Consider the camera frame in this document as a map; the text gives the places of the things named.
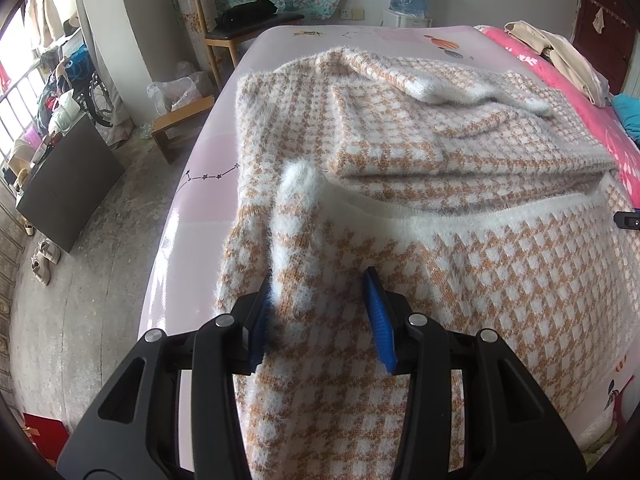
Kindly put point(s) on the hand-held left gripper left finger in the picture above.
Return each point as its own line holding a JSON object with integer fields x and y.
{"x": 257, "y": 330}

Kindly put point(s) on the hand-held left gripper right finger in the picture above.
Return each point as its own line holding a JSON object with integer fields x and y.
{"x": 380, "y": 320}

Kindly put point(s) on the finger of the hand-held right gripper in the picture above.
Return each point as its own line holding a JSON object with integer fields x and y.
{"x": 627, "y": 220}

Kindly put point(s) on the beige white houndstooth coat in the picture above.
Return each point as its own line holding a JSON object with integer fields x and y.
{"x": 425, "y": 185}

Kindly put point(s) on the beige clothes pile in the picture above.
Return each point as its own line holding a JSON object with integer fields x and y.
{"x": 560, "y": 55}

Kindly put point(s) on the hanging beige clothes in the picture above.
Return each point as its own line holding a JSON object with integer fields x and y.
{"x": 42, "y": 15}

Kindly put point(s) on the pink floral blanket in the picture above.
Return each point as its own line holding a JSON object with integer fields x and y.
{"x": 595, "y": 110}

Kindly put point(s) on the dark wooden door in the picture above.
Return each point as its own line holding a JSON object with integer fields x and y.
{"x": 610, "y": 60}

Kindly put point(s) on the small beige hanging cloth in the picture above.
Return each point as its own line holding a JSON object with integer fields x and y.
{"x": 600, "y": 20}

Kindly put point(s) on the beige shoe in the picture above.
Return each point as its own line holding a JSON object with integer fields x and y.
{"x": 50, "y": 251}
{"x": 41, "y": 271}

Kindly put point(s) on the small wooden stool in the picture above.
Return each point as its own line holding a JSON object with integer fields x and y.
{"x": 175, "y": 122}

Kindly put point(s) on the dark grey cabinet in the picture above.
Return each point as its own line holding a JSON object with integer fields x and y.
{"x": 70, "y": 185}

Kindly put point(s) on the red box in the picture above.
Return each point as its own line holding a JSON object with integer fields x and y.
{"x": 45, "y": 437}

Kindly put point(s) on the clear plastic bag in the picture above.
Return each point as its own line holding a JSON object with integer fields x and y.
{"x": 177, "y": 90}

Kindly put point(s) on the wheelchair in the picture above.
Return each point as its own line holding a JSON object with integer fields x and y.
{"x": 97, "y": 95}

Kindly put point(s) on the wooden chair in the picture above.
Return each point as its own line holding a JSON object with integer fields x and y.
{"x": 220, "y": 45}

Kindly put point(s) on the white water dispenser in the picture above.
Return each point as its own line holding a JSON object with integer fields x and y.
{"x": 407, "y": 20}

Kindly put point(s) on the pile of belongings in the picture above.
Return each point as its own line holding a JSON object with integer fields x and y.
{"x": 55, "y": 105}

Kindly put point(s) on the black bag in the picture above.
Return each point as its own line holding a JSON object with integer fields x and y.
{"x": 247, "y": 12}

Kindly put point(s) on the metal window railing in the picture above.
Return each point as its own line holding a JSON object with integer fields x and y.
{"x": 12, "y": 125}

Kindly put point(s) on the white wall socket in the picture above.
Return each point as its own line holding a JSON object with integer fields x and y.
{"x": 353, "y": 14}

